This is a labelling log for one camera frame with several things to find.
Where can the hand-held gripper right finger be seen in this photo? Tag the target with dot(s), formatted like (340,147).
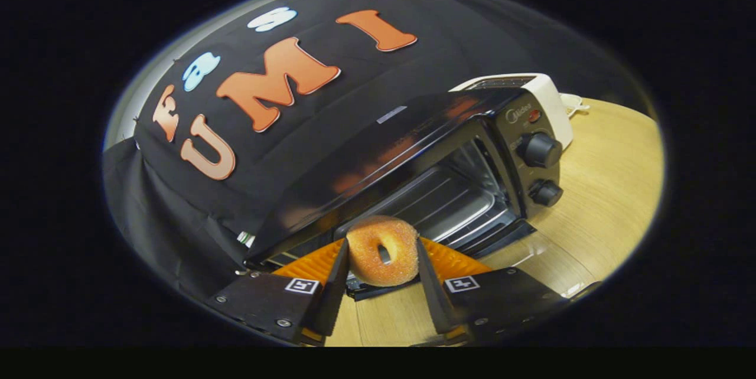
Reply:
(434,299)

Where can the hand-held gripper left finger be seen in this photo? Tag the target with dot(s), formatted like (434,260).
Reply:
(332,296)

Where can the sugared donut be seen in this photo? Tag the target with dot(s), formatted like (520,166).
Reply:
(366,261)

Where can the black toaster oven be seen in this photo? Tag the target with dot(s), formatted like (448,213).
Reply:
(378,149)

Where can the white pop-up toaster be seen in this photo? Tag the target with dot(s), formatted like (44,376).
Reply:
(555,107)

